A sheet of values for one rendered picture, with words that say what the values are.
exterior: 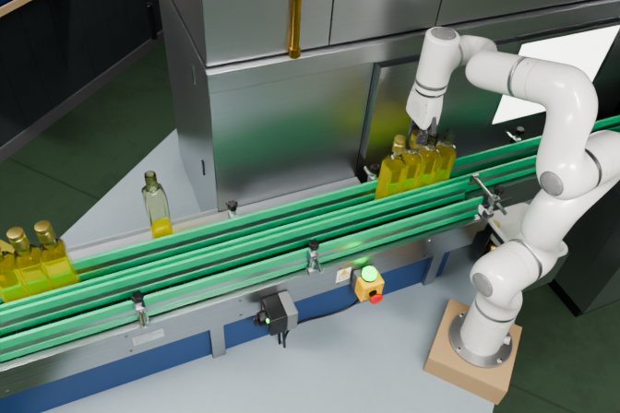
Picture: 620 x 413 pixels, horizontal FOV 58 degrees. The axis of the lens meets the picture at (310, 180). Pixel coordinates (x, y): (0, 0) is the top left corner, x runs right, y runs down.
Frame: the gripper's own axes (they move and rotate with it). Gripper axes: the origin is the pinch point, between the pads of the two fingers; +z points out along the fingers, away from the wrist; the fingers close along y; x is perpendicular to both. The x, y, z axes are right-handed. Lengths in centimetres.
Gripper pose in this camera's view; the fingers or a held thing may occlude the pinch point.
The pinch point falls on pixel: (418, 133)
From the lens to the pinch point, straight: 160.6
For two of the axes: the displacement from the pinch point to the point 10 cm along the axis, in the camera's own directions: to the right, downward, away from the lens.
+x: 9.2, -2.3, 3.1
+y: 3.8, 6.7, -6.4
